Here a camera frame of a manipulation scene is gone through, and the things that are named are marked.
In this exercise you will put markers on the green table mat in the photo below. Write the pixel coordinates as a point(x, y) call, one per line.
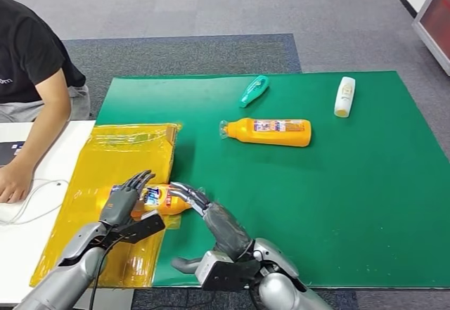
point(351, 191)

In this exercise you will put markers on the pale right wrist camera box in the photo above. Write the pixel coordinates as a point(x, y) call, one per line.
point(217, 275)

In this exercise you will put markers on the white plastic bottle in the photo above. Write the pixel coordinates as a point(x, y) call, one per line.
point(344, 97)

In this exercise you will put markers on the teal plastic bottle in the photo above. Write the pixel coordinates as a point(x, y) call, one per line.
point(254, 92)

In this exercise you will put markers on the red panel silver frame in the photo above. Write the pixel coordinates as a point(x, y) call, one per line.
point(439, 19)

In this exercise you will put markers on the orange detergent bottle clear cap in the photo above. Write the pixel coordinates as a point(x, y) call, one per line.
point(270, 138)
point(158, 201)

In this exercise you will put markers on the person's forearm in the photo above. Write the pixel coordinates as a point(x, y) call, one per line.
point(45, 119)

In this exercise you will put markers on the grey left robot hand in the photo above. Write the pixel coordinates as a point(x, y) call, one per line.
point(119, 205)

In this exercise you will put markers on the yellow transparent plastic bag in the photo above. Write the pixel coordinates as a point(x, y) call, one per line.
point(115, 154)

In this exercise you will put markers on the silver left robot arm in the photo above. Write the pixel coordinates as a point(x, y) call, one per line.
point(63, 280)

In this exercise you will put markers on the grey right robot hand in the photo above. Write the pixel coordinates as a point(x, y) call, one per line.
point(226, 231)

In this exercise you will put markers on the person's hand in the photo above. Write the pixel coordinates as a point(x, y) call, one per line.
point(13, 184)

